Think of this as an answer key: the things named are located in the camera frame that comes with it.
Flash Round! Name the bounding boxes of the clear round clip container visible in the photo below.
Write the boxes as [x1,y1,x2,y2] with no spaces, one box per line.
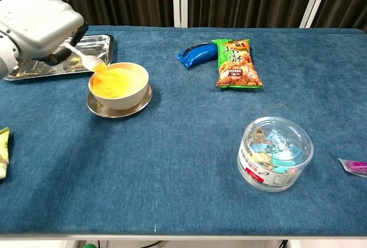
[237,116,314,193]

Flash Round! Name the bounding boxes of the yellow-green crumpled snack bag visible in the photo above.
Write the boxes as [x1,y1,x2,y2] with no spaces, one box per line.
[0,127,11,180]

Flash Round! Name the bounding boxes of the black cables under table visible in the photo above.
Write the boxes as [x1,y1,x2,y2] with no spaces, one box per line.
[134,240,169,248]

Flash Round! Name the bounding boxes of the green peanut snack bag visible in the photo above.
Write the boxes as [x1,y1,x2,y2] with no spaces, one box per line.
[211,38,264,89]

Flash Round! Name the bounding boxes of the blue snack packet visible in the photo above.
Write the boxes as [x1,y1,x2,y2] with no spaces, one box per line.
[177,42,219,70]

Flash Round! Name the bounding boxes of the blue tablecloth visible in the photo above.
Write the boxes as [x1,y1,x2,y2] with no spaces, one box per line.
[0,25,367,236]

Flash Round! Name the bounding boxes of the round steel plate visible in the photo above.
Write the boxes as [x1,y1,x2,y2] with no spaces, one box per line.
[87,84,153,119]

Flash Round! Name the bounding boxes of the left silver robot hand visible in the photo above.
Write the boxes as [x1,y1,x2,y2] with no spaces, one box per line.
[0,0,89,66]

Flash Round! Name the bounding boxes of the beige bowl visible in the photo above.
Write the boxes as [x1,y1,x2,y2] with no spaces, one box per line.
[88,62,150,111]

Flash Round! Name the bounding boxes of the pink item in clear wrapper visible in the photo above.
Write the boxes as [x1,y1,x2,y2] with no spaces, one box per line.
[338,158,367,178]

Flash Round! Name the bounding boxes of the white plastic spoon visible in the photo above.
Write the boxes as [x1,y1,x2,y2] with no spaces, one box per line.
[62,41,108,71]

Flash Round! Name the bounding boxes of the rectangular steel tray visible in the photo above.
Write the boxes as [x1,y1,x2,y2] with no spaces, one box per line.
[2,34,115,81]

